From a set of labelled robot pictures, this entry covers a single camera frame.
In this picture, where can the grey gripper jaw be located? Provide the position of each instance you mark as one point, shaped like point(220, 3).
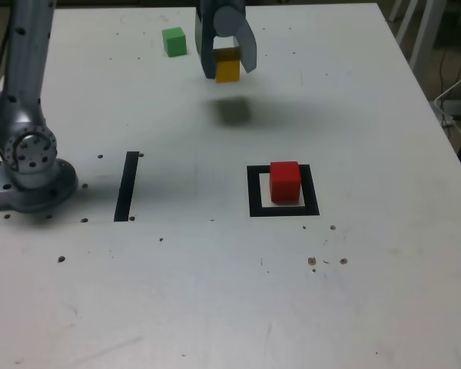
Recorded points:
point(206, 42)
point(234, 21)

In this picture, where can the green cube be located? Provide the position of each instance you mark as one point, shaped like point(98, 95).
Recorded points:
point(174, 42)

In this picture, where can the yellow cube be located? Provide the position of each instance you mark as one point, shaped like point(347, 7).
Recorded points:
point(227, 72)

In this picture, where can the red cube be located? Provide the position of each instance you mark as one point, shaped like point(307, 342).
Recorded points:
point(285, 184)

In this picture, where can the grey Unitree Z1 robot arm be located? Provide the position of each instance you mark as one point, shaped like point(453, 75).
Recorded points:
point(27, 57)

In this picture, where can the black tape square outline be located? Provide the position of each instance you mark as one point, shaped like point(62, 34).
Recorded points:
point(253, 192)

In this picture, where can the black tape strip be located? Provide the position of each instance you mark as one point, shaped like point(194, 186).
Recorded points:
point(126, 188)

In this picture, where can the white furniture frame leg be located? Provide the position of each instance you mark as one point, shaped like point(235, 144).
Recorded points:
point(395, 9)
point(422, 38)

